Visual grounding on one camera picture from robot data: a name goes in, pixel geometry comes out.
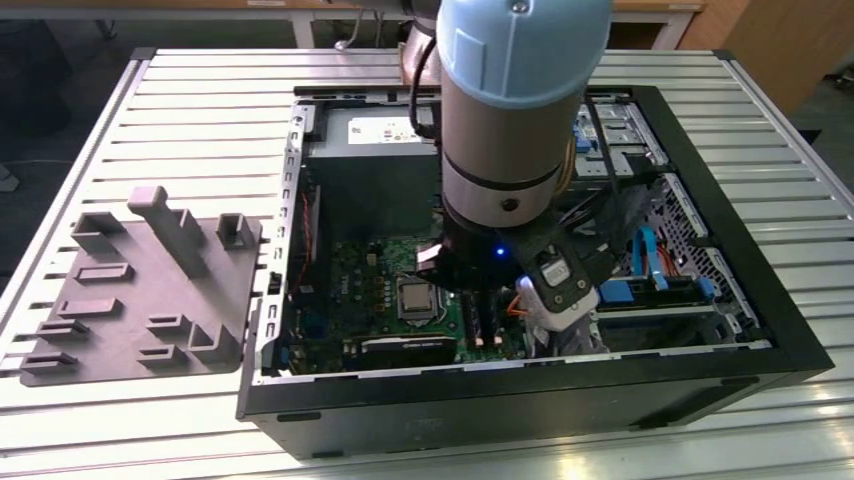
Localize silver CPU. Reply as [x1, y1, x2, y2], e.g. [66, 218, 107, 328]
[398, 282, 437, 314]

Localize green motherboard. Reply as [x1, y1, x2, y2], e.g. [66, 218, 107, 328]
[286, 233, 536, 374]

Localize black graphics card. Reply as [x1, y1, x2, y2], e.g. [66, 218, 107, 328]
[343, 334, 461, 372]

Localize grey power supply unit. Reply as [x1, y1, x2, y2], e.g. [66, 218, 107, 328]
[303, 106, 446, 241]

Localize hard disk in blue carrier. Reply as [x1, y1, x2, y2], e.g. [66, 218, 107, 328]
[596, 277, 724, 314]

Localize black open PC case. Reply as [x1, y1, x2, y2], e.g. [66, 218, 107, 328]
[237, 84, 836, 460]

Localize metal disk bay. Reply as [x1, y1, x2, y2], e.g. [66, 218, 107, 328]
[586, 276, 769, 351]

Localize metal drive cage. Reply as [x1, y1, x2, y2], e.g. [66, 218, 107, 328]
[573, 96, 669, 211]

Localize grey parts rack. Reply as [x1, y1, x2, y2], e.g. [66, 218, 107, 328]
[19, 185, 263, 389]

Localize wooden desk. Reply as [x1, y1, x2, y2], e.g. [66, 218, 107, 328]
[610, 0, 709, 51]

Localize wooden cabinet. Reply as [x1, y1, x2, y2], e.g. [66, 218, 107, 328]
[680, 0, 854, 114]

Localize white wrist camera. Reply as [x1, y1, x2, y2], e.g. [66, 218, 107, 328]
[517, 243, 601, 334]

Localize black cable bundle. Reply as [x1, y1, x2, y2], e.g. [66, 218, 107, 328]
[557, 177, 654, 282]

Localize blue data wire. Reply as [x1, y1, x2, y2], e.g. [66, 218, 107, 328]
[636, 226, 673, 292]

